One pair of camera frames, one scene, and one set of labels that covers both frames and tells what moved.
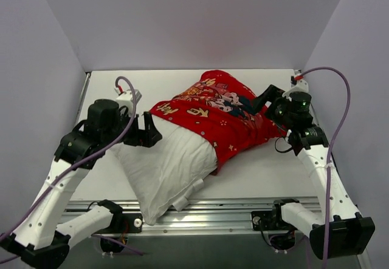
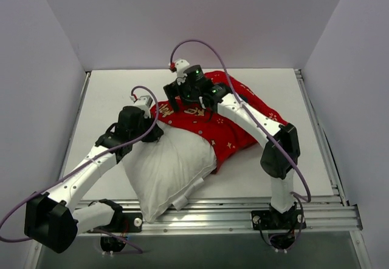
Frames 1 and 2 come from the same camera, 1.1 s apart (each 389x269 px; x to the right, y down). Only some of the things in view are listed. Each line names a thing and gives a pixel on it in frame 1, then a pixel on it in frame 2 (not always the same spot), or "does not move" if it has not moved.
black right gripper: [274, 102] -> [185, 94]
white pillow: [165, 177] does not move
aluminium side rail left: [84, 91] does not move
